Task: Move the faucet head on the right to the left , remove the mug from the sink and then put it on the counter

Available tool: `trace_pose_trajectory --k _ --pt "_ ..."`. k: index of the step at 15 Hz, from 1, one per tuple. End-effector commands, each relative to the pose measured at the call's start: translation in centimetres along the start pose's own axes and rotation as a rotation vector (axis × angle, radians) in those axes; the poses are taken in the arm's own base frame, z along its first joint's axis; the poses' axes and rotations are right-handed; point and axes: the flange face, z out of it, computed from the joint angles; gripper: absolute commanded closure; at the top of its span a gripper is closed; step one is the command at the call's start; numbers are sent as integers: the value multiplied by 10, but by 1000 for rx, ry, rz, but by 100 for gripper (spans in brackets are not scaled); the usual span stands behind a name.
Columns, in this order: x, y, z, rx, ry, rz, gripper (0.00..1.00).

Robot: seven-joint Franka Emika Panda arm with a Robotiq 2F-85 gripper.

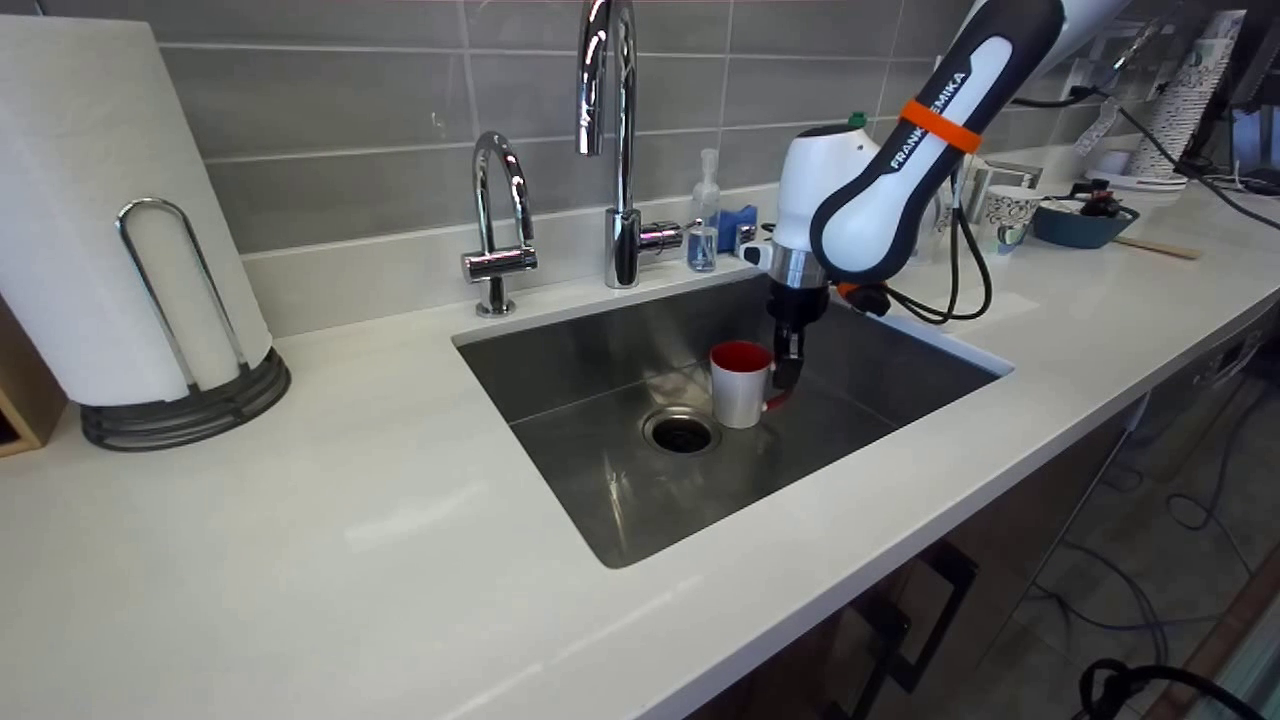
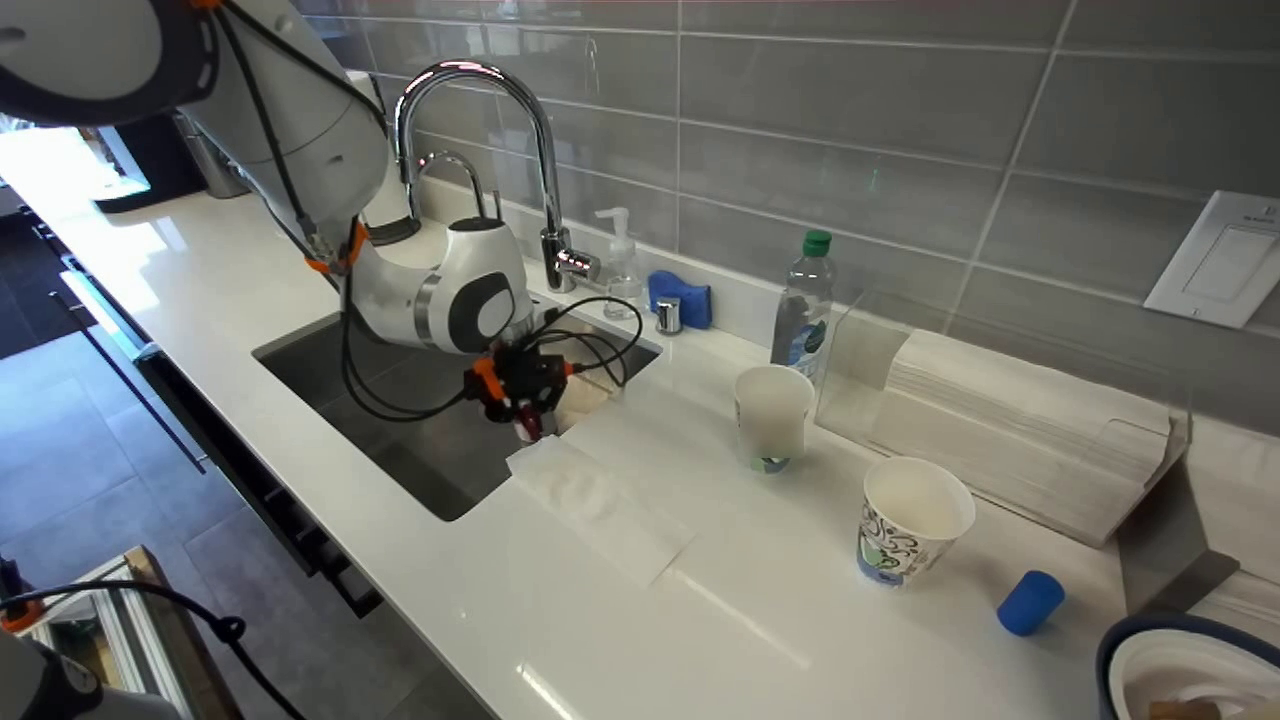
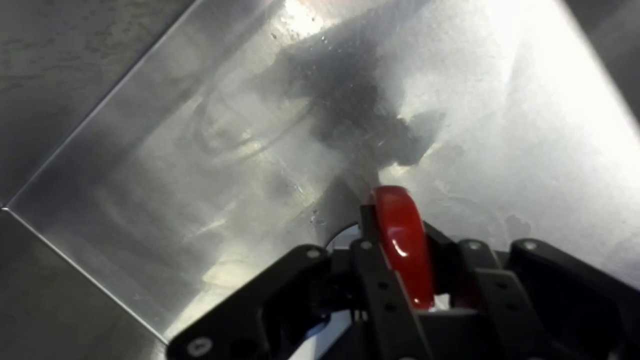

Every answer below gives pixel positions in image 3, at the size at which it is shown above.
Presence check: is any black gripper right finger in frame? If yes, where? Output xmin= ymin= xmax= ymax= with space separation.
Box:
xmin=426 ymin=227 xmax=640 ymax=360

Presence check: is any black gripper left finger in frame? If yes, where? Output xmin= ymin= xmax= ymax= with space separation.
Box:
xmin=166 ymin=198 xmax=435 ymax=360

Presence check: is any white mug with red inside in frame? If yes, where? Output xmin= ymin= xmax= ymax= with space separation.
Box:
xmin=287 ymin=184 xmax=450 ymax=360

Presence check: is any stainless steel sink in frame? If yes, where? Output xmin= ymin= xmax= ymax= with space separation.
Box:
xmin=0 ymin=0 xmax=640 ymax=360

